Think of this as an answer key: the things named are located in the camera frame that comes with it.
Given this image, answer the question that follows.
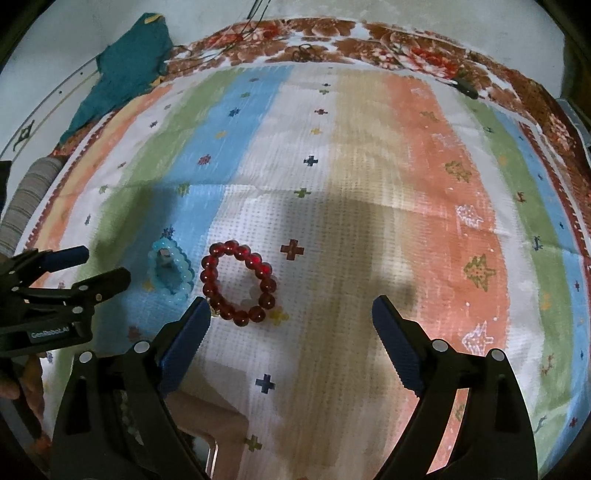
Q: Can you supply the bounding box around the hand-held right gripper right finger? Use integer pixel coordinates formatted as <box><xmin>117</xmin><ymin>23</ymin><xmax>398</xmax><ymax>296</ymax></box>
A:
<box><xmin>372</xmin><ymin>295</ymin><xmax>540</xmax><ymax>480</ymax></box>

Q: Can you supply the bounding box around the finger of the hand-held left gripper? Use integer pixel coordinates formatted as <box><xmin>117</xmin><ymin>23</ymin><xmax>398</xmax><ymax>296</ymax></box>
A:
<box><xmin>28</xmin><ymin>268</ymin><xmax>132</xmax><ymax>306</ymax></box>
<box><xmin>13</xmin><ymin>246</ymin><xmax>89</xmax><ymax>278</ymax></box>

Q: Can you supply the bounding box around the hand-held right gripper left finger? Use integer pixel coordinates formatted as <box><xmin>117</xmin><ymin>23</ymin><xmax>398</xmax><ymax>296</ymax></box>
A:
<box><xmin>51</xmin><ymin>296</ymin><xmax>212</xmax><ymax>480</ymax></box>

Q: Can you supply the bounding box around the silver metal tin box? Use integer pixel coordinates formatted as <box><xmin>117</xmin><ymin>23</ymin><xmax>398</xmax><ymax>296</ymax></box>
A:
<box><xmin>165</xmin><ymin>391</ymin><xmax>246</xmax><ymax>480</ymax></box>

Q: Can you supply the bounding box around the light blue bead bracelet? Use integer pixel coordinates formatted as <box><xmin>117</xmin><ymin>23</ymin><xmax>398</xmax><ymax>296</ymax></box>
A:
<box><xmin>147</xmin><ymin>236</ymin><xmax>193</xmax><ymax>297</ymax></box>

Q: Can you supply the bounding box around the dark red bead bracelet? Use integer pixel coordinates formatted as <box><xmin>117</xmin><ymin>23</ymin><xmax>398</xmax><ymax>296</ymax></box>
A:
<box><xmin>201</xmin><ymin>240</ymin><xmax>277</xmax><ymax>326</ymax></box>

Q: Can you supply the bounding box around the person's left hand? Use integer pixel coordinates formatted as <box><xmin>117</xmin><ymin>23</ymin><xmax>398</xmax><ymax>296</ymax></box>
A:
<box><xmin>0</xmin><ymin>355</ymin><xmax>45</xmax><ymax>418</ymax></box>

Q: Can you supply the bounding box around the grey striped pillow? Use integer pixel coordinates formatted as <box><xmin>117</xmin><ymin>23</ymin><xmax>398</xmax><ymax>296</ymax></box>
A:
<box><xmin>0</xmin><ymin>157</ymin><xmax>68</xmax><ymax>257</ymax></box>

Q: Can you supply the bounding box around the striped pastel cloth mat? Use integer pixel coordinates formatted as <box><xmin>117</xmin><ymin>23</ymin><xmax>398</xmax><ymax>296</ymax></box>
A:
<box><xmin>28</xmin><ymin>62</ymin><xmax>591</xmax><ymax>480</ymax></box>

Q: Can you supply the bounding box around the teal cloth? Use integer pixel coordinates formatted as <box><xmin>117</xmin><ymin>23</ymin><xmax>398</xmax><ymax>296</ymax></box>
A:
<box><xmin>60</xmin><ymin>12</ymin><xmax>175</xmax><ymax>145</ymax></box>

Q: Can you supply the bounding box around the small black device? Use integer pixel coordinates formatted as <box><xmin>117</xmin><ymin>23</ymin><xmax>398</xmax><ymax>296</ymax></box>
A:
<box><xmin>455</xmin><ymin>78</ymin><xmax>482</xmax><ymax>101</ymax></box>

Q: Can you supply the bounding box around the black cable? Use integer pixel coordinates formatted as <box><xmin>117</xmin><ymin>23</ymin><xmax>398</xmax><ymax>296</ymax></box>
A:
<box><xmin>247</xmin><ymin>0</ymin><xmax>271</xmax><ymax>31</ymax></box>

